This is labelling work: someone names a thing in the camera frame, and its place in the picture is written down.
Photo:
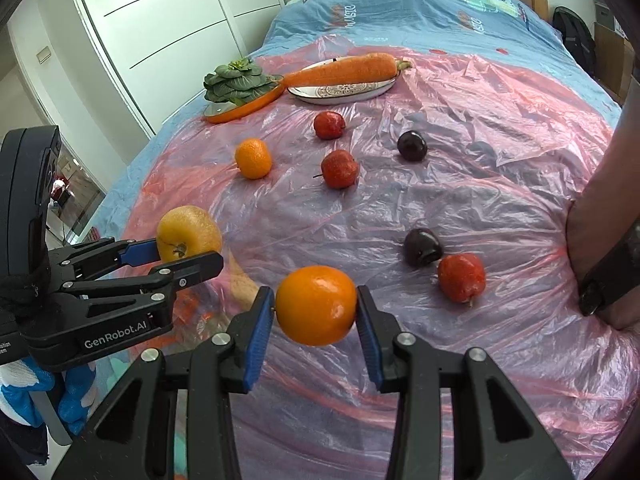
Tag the yellow apple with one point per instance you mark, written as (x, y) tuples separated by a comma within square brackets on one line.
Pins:
[(190, 225)]

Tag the carrot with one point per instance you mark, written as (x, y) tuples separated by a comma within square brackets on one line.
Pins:
[(345, 71)]

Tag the pink plastic sheet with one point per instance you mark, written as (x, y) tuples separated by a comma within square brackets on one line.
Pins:
[(500, 185)]

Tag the white wardrobe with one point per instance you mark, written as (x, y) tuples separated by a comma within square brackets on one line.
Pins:
[(175, 20)]

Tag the dark plum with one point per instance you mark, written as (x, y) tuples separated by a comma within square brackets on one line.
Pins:
[(422, 246), (412, 145)]

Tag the wall switch plate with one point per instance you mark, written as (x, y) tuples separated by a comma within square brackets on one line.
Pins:
[(43, 54)]

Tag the rough mandarin orange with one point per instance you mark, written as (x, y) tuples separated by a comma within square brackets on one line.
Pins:
[(253, 158)]

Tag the person's left hand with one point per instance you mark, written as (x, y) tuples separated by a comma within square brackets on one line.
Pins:
[(15, 302)]

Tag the blue printed bedsheet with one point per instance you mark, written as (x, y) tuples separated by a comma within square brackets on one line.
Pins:
[(400, 15)]

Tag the blue and white glove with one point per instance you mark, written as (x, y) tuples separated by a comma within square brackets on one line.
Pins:
[(75, 395)]

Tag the bok choy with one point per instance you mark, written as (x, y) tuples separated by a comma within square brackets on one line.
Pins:
[(235, 80)]

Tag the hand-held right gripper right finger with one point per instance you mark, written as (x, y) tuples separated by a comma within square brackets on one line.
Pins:
[(371, 342)]

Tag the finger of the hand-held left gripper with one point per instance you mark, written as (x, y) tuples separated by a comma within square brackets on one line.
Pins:
[(140, 252), (200, 266)]

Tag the smooth orange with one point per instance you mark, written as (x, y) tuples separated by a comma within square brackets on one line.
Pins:
[(315, 305)]

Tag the another person's forearm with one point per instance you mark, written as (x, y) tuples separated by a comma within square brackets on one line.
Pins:
[(605, 200)]

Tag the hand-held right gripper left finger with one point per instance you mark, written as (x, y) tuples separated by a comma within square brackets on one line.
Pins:
[(260, 340)]

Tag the white patterned plate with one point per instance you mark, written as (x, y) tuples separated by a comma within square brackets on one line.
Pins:
[(340, 94)]

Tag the red apple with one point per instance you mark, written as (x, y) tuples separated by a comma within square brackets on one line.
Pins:
[(461, 277), (329, 125), (340, 168)]

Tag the orange plate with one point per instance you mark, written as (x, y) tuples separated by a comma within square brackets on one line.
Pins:
[(240, 107)]

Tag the black backpack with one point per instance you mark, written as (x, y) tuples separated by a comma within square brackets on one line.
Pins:
[(575, 40)]

